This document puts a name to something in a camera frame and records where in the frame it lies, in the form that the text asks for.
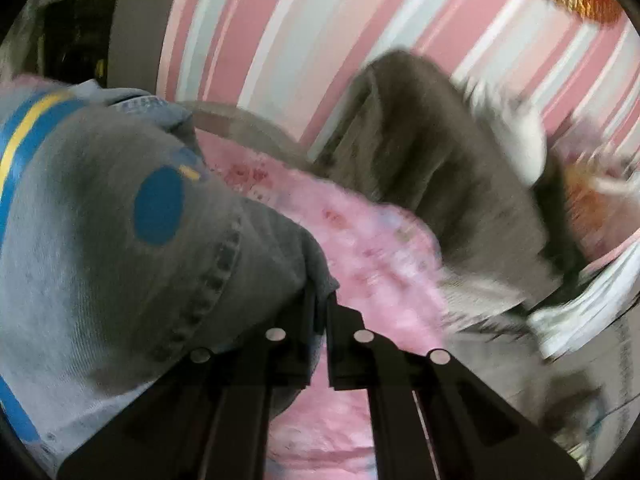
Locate pink floral bed quilt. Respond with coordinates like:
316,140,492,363
198,130,445,479

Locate blue denim jacket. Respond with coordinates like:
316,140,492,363
1,84,337,476

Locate grey bed headboard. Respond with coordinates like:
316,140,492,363
179,101,311,171

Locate white cloth bundle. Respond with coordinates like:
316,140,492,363
458,78,547,188

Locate colourful gift bag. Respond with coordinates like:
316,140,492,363
552,119,639,262

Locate dark grey fuzzy blanket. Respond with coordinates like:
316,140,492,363
314,50,587,309

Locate grey air cooler appliance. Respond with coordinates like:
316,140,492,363
29,0,174,92

